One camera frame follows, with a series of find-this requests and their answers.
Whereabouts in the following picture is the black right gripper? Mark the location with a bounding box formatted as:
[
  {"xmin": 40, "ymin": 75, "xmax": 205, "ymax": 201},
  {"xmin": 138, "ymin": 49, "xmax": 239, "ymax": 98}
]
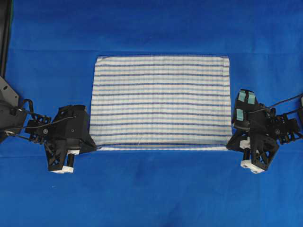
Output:
[{"xmin": 226, "ymin": 107, "xmax": 303, "ymax": 174}]

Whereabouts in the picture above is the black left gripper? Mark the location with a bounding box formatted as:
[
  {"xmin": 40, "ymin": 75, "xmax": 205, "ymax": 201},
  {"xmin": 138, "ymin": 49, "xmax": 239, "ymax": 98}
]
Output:
[{"xmin": 25, "ymin": 119, "xmax": 97, "ymax": 174}]

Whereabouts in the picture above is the blue striped white towel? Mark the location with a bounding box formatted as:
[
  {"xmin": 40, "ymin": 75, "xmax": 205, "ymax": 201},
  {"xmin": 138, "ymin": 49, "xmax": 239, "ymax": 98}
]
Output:
[{"xmin": 89, "ymin": 55, "xmax": 232, "ymax": 150}]

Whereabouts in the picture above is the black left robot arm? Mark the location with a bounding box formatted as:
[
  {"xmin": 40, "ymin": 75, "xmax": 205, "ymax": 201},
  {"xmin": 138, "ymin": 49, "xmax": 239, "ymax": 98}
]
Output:
[{"xmin": 0, "ymin": 78, "xmax": 97, "ymax": 174}]

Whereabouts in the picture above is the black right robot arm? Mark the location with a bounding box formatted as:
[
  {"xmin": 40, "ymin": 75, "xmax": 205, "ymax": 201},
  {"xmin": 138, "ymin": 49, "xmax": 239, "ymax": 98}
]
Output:
[{"xmin": 226, "ymin": 90, "xmax": 303, "ymax": 174}]

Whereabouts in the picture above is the blue table cloth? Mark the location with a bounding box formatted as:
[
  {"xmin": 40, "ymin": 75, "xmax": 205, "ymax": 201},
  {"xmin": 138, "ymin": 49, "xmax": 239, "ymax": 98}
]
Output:
[{"xmin": 0, "ymin": 0, "xmax": 303, "ymax": 227}]

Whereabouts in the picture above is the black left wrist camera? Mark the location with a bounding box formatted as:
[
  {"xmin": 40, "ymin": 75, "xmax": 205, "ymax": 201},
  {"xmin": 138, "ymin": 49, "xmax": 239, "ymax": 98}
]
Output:
[{"xmin": 52, "ymin": 105, "xmax": 89, "ymax": 149}]

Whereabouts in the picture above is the taped black right wrist camera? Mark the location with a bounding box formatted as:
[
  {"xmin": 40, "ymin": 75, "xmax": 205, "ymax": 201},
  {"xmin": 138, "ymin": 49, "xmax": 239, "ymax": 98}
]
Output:
[{"xmin": 232, "ymin": 89, "xmax": 269, "ymax": 131}]

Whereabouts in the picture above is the black frame post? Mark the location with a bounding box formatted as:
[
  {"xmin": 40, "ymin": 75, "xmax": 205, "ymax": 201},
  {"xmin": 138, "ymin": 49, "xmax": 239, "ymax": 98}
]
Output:
[{"xmin": 0, "ymin": 0, "xmax": 14, "ymax": 78}]

